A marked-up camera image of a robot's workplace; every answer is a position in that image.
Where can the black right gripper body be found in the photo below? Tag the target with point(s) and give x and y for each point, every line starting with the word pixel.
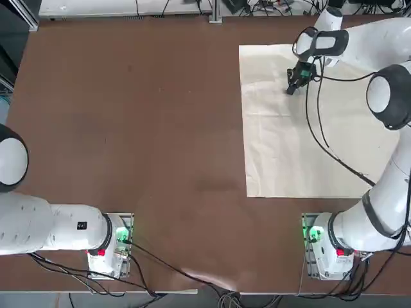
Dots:
pixel 303 75

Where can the beige tablecloth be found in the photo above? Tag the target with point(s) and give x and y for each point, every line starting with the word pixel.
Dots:
pixel 273 144

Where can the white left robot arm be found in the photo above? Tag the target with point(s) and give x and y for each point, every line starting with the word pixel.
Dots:
pixel 25 221

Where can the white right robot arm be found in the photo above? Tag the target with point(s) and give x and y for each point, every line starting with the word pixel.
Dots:
pixel 369 35

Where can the small black box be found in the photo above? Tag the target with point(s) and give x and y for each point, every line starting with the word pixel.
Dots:
pixel 336 3

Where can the white panel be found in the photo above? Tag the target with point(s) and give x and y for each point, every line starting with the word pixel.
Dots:
pixel 96 8

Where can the dark cabinet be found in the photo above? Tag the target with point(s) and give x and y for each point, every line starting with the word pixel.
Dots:
pixel 6 48

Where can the aluminium profile post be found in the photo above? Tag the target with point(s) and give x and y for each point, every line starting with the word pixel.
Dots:
pixel 215 11

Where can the aluminium edge rail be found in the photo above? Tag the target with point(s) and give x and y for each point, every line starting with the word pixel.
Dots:
pixel 176 291

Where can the aluminium frame bar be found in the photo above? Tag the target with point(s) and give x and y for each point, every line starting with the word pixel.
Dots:
pixel 27 16

